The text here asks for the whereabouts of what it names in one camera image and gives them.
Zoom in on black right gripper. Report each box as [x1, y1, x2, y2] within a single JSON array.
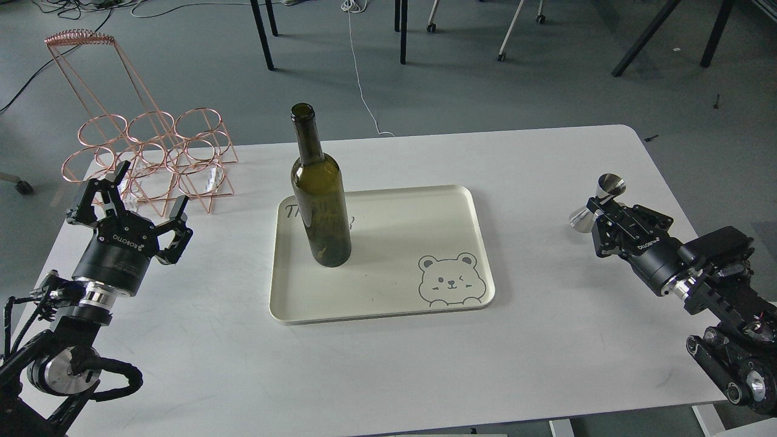
[[586, 199, 688, 297]]

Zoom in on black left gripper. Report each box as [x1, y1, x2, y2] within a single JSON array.
[[66, 161, 192, 297]]

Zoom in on silver metal jigger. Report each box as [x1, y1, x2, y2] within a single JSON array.
[[568, 172, 626, 234]]

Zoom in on dark green wine bottle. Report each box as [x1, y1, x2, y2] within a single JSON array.
[[290, 103, 352, 268]]

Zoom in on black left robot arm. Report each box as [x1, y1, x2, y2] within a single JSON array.
[[1, 161, 192, 436]]

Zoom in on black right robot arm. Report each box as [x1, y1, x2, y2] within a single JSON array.
[[586, 197, 776, 417]]

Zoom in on chair caster at left edge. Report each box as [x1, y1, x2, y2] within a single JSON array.
[[0, 172, 34, 195]]

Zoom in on cream bear tray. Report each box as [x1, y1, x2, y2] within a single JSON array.
[[269, 185, 496, 324]]

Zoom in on black desk legs right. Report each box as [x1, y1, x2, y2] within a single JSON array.
[[609, 1, 738, 78]]

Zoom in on white chair base with casters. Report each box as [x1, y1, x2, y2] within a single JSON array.
[[425, 1, 548, 63]]

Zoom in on black table legs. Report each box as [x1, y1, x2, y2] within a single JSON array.
[[249, 0, 409, 72]]

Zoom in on copper wire bottle rack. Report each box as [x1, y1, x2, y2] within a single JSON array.
[[45, 29, 239, 215]]

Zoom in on black floor cables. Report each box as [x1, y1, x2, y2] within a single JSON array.
[[0, 0, 286, 114]]

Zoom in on white floor cable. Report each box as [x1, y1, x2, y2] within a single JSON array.
[[341, 0, 395, 138]]

